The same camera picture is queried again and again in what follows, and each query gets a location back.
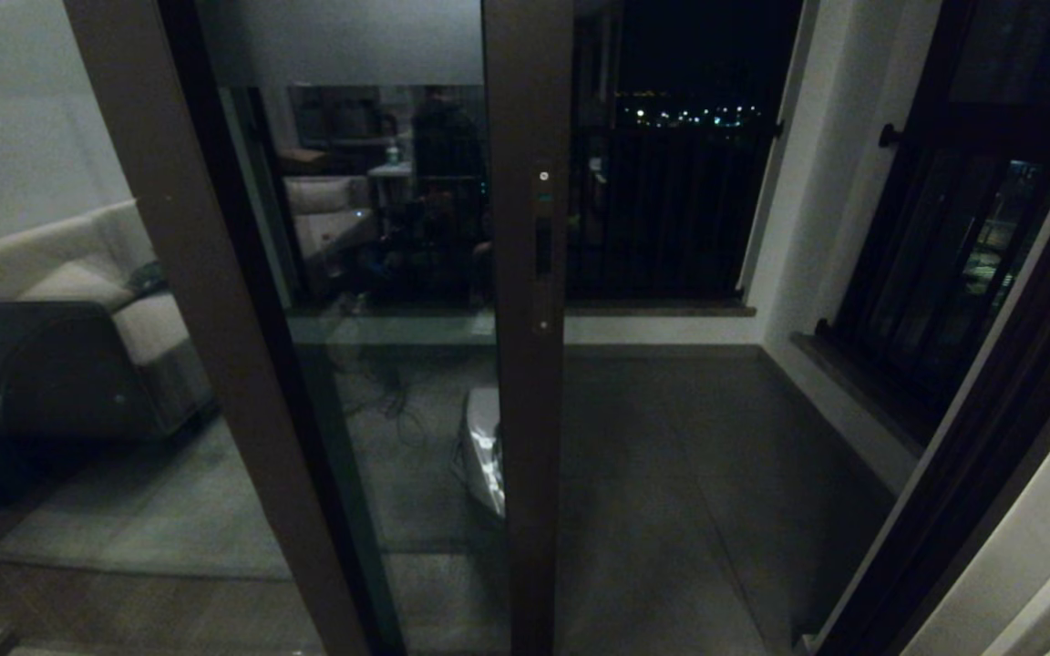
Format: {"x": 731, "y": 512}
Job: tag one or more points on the brown framed sliding glass door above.
{"x": 530, "y": 410}

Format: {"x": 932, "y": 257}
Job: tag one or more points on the brown framed fixed glass panel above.
{"x": 256, "y": 410}

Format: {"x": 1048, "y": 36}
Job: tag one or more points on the grey rug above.
{"x": 169, "y": 510}

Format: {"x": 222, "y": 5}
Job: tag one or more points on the black metal balcony railing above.
{"x": 671, "y": 210}

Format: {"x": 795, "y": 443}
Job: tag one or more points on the light grey sofa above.
{"x": 78, "y": 282}

